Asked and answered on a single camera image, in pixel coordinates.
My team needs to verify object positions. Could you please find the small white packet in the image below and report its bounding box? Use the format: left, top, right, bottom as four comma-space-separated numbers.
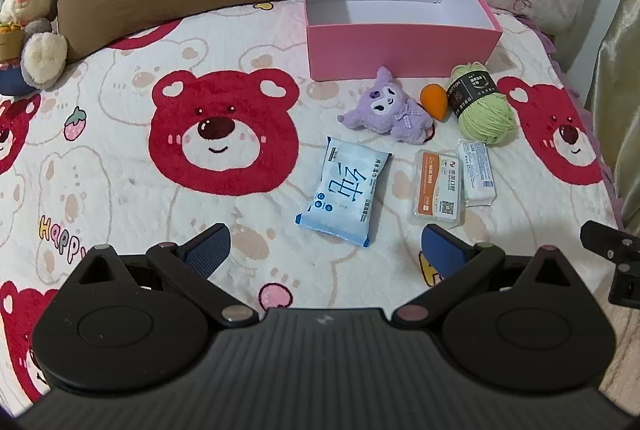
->
457, 139, 497, 207

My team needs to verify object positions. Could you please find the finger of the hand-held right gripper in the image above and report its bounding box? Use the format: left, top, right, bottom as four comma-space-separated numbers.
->
580, 220, 640, 308

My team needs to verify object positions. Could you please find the green yarn ball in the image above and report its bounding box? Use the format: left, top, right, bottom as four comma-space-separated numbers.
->
446, 63, 517, 146

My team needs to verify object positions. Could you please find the purple plush toy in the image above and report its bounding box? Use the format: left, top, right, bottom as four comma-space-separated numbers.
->
336, 66, 436, 143

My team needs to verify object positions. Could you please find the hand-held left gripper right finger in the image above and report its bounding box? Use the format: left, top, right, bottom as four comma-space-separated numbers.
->
390, 224, 586, 328

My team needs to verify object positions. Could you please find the orange makeup sponge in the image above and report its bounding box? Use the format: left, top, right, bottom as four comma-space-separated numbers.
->
420, 83, 449, 115

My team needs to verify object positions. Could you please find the blue wet wipes packet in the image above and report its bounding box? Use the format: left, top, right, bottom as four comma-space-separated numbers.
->
296, 136, 394, 247

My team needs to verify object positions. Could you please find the pink cardboard box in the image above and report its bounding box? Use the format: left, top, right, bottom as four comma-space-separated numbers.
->
301, 0, 503, 82

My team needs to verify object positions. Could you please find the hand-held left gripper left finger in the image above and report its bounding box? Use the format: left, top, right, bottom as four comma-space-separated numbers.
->
65, 224, 261, 328

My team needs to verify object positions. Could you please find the clear box with orange label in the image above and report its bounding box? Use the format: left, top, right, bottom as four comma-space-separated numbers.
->
407, 149, 466, 228

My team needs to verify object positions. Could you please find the golden curtain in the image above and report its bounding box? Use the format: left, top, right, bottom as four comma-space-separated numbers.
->
560, 0, 640, 231

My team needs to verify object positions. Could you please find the bear printed blanket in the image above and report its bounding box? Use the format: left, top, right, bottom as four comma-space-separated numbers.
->
0, 0, 626, 411

